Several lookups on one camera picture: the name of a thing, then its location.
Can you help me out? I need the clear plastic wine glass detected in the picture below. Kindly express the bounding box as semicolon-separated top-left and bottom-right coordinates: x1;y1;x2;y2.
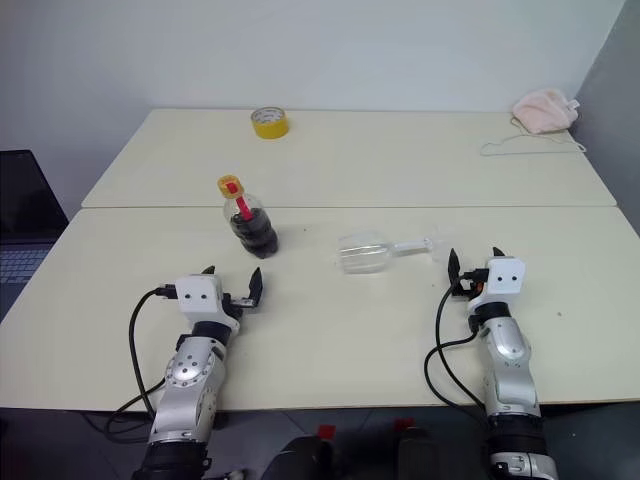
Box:
335;226;447;277

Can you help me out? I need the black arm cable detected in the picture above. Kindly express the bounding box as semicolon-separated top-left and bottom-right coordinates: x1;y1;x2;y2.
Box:
424;269;494;409
104;283;177;444

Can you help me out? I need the yellow tape roll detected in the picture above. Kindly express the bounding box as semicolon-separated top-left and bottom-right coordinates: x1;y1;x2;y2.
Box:
250;105;292;141

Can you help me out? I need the dark rounded shape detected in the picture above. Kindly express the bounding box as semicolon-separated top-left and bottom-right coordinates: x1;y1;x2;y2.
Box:
263;433;335;480
396;424;452;480

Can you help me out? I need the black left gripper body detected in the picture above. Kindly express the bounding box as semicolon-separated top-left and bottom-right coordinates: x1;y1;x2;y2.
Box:
222;293;256;322

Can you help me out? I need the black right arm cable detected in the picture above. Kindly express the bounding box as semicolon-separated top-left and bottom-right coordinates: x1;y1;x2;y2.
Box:
424;269;494;409

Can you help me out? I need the pink fluffy cloth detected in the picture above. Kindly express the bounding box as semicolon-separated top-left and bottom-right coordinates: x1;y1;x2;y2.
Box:
510;87;582;136

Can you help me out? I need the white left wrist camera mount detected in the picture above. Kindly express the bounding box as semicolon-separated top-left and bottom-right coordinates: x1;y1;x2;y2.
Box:
174;273;237;327

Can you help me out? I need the black laptop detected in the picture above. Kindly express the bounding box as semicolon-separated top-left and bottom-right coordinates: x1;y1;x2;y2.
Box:
0;149;70;324

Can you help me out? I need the cola bottle with red label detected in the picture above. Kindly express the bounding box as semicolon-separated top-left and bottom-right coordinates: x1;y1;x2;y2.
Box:
221;192;280;260

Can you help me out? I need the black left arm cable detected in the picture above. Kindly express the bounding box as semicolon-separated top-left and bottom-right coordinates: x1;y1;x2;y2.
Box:
104;283;177;444

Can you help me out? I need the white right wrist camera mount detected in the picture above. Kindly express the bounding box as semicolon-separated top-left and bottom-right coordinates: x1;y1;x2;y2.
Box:
486;256;527;305

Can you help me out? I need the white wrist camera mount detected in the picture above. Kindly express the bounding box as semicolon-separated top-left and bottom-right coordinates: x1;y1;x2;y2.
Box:
174;273;237;327
486;256;527;305

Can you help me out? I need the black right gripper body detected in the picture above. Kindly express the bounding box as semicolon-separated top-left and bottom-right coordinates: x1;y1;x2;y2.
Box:
451;268;489;302

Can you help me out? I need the white wire hanger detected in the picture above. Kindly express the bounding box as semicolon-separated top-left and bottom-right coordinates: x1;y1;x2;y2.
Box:
480;116;587;159

